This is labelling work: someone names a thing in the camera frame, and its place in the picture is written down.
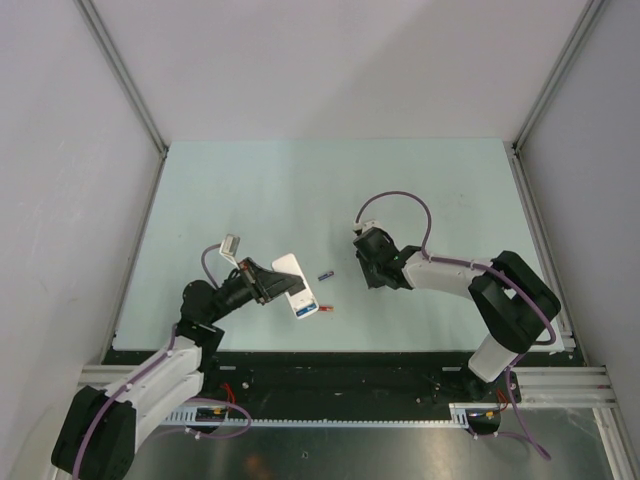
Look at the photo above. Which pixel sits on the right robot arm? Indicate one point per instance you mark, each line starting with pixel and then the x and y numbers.
pixel 513 301

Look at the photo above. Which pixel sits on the left aluminium frame post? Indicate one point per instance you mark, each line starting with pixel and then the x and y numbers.
pixel 115 61

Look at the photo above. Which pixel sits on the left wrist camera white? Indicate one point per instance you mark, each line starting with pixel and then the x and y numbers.
pixel 229 247

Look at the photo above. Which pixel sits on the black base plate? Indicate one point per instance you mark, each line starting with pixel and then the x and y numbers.
pixel 359 386

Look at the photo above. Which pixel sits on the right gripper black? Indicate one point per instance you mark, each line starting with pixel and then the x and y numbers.
pixel 371 280

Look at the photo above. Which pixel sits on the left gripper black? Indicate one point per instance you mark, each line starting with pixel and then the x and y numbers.
pixel 266 284

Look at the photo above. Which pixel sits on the right aluminium frame post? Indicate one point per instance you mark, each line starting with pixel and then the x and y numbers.
pixel 578 37

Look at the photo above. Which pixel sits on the white remote control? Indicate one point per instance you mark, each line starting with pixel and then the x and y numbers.
pixel 300 296

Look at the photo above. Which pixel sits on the grey slotted cable duct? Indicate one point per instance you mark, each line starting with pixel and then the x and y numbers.
pixel 203 417

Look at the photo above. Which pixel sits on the aluminium frame post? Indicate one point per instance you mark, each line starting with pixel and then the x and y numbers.
pixel 115 61
pixel 578 37

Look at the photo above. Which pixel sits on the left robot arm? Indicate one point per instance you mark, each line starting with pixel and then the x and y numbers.
pixel 104 427

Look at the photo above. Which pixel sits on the purple blue battery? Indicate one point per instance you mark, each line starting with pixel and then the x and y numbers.
pixel 326 275

